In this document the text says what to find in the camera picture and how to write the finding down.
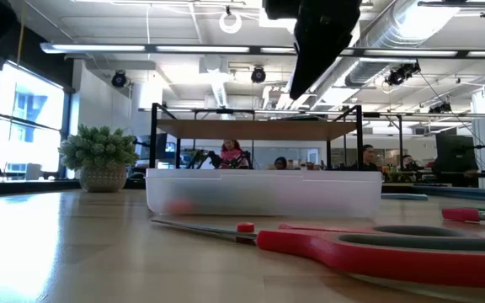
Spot large office window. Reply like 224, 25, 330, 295
0, 61, 72, 180

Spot white textured plant pot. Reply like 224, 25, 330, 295
78, 165, 128, 194

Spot yellow cable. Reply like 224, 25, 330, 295
16, 0, 28, 65

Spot black monitor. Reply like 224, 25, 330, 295
431, 133, 479, 187

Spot black metal frame stand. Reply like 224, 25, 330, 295
362, 111, 404, 170

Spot green artificial plant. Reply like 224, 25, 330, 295
58, 124, 140, 172

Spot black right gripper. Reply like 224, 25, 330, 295
262, 0, 364, 101

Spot background computer monitor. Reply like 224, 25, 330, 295
135, 133, 179, 170

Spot white ceiling ring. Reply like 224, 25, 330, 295
218, 9, 243, 35

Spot red handled scissors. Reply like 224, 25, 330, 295
149, 217, 485, 290

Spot black overhead frame beam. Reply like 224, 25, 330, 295
40, 41, 485, 60

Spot pink and orange marker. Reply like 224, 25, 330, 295
441, 207, 485, 225

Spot white ceiling vent unit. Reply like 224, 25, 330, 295
258, 7, 299, 37

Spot translucent plastic storage box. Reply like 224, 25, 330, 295
144, 167, 383, 219

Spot black ceiling camera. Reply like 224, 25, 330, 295
384, 61, 422, 87
111, 70, 128, 88
250, 65, 268, 84

